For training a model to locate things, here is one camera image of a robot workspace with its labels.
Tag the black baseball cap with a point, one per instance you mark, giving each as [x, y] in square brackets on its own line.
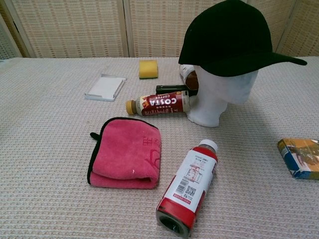
[231, 37]

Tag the white foam mannequin head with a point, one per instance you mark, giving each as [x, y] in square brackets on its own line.
[219, 94]

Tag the red white drink bottle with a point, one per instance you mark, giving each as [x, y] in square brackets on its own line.
[190, 184]

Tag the Costa coffee bottle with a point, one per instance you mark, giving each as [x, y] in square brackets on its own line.
[159, 103]

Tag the black stapler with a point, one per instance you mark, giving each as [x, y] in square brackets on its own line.
[172, 88]

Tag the pink folded towel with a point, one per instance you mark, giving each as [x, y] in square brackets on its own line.
[127, 154]

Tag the brown drink bottle white label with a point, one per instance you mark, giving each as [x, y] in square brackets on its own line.
[190, 78]

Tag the yellow sponge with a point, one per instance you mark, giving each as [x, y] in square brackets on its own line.
[148, 69]

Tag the clear plastic box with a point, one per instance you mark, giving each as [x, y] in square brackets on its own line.
[105, 87]

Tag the beige woven tablecloth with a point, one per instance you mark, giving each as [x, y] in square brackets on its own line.
[49, 149]

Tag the woven folding screen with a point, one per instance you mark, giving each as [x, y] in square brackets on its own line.
[74, 27]

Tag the blue yellow box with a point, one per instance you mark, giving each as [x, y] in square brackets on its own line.
[300, 158]

